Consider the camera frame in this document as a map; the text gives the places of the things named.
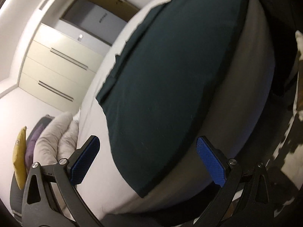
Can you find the cream wardrobe with black handles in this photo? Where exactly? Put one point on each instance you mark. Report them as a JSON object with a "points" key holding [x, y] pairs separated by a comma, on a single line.
{"points": [[58, 69]]}

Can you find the cowhide pattern rug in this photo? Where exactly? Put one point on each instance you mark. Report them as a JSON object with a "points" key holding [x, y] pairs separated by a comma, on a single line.
{"points": [[285, 165]]}

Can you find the purple pillow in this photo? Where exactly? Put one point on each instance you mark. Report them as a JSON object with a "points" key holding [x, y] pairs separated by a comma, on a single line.
{"points": [[33, 137]]}

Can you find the beige puffy duvet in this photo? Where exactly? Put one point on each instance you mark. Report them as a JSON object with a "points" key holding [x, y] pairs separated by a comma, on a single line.
{"points": [[57, 141]]}

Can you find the brown wooden door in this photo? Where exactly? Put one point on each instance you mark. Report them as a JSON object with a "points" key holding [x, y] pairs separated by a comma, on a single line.
{"points": [[121, 8]]}

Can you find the white bed mattress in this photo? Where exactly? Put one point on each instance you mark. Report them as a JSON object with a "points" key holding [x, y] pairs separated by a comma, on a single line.
{"points": [[230, 120]]}

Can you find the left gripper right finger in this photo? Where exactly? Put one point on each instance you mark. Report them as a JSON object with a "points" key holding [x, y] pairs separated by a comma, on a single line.
{"points": [[243, 200]]}

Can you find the yellow pillow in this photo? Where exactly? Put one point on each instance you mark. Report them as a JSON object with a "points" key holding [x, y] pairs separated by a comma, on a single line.
{"points": [[18, 159]]}

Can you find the dark grey headboard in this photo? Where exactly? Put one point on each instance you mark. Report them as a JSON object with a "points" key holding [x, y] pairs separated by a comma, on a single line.
{"points": [[16, 200]]}

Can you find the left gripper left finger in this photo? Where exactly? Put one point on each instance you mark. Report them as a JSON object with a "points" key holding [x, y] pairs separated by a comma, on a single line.
{"points": [[40, 206]]}

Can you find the dark green knit sweater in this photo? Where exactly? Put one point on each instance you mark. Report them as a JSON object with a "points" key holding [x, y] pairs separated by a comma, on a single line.
{"points": [[159, 91]]}

